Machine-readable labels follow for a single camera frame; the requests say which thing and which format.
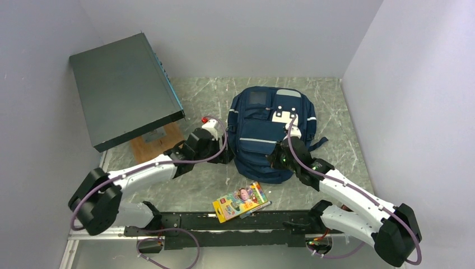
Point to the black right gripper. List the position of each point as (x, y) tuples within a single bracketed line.
[(274, 157)]

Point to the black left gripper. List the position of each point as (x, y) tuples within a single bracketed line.
[(225, 157)]

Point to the navy blue student backpack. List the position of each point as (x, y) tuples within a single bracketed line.
[(257, 121)]

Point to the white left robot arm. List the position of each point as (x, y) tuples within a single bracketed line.
[(97, 204)]

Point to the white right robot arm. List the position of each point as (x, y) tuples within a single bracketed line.
[(391, 230)]

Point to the wooden board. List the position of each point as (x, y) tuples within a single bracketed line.
[(150, 145)]

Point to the yellow crayon box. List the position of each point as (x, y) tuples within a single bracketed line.
[(240, 201)]

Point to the blue pen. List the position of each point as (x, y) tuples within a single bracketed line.
[(248, 213)]

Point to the dark grey metal equipment box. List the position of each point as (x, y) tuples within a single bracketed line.
[(124, 91)]

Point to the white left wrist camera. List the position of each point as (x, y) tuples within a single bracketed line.
[(212, 126)]

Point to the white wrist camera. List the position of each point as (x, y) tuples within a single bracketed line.
[(212, 126), (292, 131)]

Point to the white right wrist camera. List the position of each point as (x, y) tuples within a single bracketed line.
[(292, 131)]

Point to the aluminium frame rail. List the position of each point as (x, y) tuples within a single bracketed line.
[(392, 230)]

